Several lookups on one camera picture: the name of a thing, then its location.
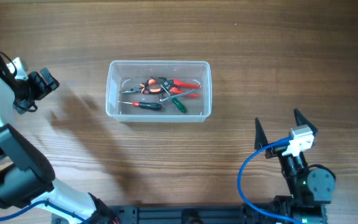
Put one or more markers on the silver L-shaped socket wrench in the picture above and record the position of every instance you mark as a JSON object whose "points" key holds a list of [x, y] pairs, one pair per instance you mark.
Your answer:
{"points": [[187, 93]]}

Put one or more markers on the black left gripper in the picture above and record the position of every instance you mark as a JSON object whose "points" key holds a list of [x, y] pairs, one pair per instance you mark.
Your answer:
{"points": [[42, 88]]}

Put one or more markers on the black red handled screwdriver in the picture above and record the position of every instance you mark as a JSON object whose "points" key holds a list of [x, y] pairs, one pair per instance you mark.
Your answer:
{"points": [[144, 105]]}

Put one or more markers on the clear plastic container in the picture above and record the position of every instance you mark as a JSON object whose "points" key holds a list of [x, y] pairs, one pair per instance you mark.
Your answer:
{"points": [[126, 74]]}

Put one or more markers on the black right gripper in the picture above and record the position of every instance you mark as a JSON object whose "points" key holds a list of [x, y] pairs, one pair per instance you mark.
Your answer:
{"points": [[260, 139]]}

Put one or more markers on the green handled screwdriver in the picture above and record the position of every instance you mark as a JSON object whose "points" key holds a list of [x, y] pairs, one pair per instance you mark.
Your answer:
{"points": [[177, 103]]}

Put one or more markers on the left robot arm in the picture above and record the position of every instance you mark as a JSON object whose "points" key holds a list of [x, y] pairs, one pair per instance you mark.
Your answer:
{"points": [[27, 178]]}

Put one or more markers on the orange black needle-nose pliers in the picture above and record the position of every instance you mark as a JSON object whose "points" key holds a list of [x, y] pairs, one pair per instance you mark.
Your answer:
{"points": [[144, 88]]}

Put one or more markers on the red handled snips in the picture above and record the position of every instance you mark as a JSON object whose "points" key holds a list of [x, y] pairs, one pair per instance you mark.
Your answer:
{"points": [[172, 86]]}

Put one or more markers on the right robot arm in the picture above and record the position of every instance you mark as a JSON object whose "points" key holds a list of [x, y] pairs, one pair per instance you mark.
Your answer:
{"points": [[311, 187]]}

